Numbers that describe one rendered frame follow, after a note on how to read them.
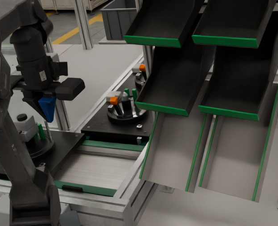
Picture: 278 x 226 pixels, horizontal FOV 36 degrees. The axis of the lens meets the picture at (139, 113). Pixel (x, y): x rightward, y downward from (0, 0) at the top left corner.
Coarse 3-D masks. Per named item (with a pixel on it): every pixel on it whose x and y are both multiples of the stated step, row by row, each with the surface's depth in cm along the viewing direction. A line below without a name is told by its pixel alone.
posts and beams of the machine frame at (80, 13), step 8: (72, 0) 225; (80, 0) 224; (80, 8) 226; (80, 16) 228; (80, 24) 231; (88, 24) 233; (80, 32) 233; (88, 32) 235; (88, 40) 234; (88, 48) 237
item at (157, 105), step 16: (192, 32) 109; (160, 48) 105; (176, 48) 108; (192, 48) 106; (208, 48) 98; (160, 64) 106; (176, 64) 104; (192, 64) 102; (208, 64) 99; (160, 80) 103; (176, 80) 101; (192, 80) 99; (144, 96) 102; (160, 96) 100; (176, 96) 98; (192, 96) 94; (176, 112) 94
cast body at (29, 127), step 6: (24, 114) 127; (18, 120) 126; (24, 120) 126; (30, 120) 127; (18, 126) 127; (24, 126) 126; (30, 126) 128; (36, 126) 130; (24, 132) 126; (30, 132) 128; (36, 132) 130; (24, 138) 126; (30, 138) 128
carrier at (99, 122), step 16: (112, 96) 153; (128, 96) 146; (96, 112) 149; (112, 112) 143; (128, 112) 141; (144, 112) 140; (96, 128) 139; (112, 128) 138; (128, 128) 136; (144, 128) 135
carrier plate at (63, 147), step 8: (56, 136) 138; (64, 136) 138; (72, 136) 137; (80, 136) 136; (56, 144) 134; (64, 144) 133; (72, 144) 133; (80, 144) 135; (56, 152) 130; (64, 152) 129; (72, 152) 131; (48, 160) 127; (56, 160) 126; (64, 160) 127; (0, 168) 127; (48, 168) 123; (56, 168) 124; (0, 176) 125
